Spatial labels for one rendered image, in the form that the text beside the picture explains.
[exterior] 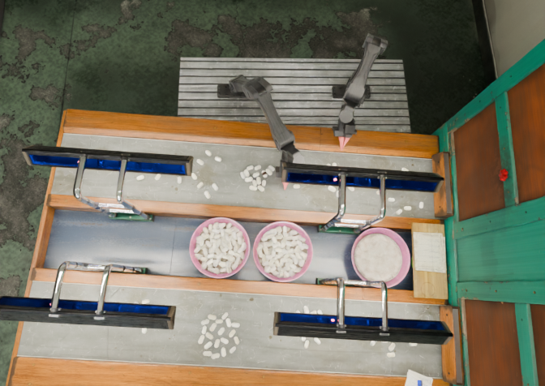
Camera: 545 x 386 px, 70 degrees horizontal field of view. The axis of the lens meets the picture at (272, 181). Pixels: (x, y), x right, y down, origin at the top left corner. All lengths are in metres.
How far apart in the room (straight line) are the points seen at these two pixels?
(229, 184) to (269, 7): 1.75
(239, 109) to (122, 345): 1.21
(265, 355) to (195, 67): 1.44
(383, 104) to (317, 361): 1.29
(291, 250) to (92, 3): 2.44
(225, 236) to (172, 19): 1.90
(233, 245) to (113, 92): 1.61
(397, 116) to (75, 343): 1.84
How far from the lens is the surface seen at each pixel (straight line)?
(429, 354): 1.96
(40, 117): 3.11
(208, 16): 3.20
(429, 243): 1.92
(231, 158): 1.88
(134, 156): 1.55
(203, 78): 2.14
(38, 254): 2.02
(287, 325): 1.42
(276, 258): 1.80
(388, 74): 2.26
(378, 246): 1.89
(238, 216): 1.78
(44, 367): 1.97
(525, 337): 1.54
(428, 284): 1.91
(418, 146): 2.03
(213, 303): 1.79
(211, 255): 1.79
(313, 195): 1.85
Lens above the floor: 2.52
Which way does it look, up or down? 75 degrees down
